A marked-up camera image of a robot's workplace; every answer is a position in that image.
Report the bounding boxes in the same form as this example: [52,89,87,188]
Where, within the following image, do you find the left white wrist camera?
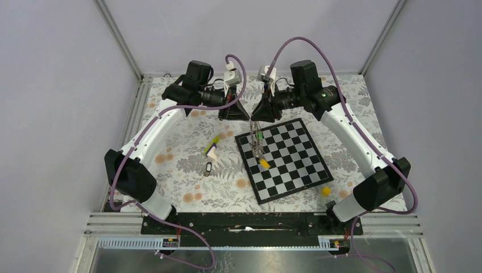
[223,61,242,92]

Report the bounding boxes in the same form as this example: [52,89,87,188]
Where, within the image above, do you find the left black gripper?
[198,84,250,121]

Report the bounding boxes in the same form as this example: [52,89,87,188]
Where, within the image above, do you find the white slotted cable duct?
[97,236,339,251]

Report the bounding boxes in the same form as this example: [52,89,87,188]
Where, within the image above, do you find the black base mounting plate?
[140,212,363,245]

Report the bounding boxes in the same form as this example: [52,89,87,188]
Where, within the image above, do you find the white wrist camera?
[223,61,242,92]
[256,65,277,96]

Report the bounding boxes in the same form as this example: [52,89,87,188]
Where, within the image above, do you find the small yellow cube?
[321,187,331,197]

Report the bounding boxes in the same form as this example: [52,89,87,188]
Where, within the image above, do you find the floral patterned table mat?
[142,75,386,212]

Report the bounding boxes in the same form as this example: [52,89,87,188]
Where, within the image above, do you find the black key tag with key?
[203,162,213,177]

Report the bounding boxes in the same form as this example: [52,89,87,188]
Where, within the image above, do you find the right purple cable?
[265,36,419,273]

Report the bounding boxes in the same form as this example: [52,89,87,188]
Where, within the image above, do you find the purple cable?
[108,54,250,270]
[265,36,419,273]

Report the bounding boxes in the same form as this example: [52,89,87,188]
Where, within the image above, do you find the black white chessboard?
[235,118,334,205]

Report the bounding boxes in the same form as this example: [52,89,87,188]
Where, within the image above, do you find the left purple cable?
[108,54,250,270]

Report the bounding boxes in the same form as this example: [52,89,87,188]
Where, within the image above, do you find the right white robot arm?
[252,60,411,234]

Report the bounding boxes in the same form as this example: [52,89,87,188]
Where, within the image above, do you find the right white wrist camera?
[256,65,277,96]

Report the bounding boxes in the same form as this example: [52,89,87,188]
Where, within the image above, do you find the yellow key tag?
[259,159,271,169]

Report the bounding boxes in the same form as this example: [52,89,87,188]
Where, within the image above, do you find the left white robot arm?
[104,54,247,234]

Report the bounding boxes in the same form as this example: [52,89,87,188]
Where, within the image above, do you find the metal keyring disc with rings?
[250,120,264,161]

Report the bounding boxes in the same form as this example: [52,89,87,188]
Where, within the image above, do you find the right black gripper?
[251,82,305,123]

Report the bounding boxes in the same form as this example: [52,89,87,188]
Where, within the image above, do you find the green purple white toy bricks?
[204,136,219,161]

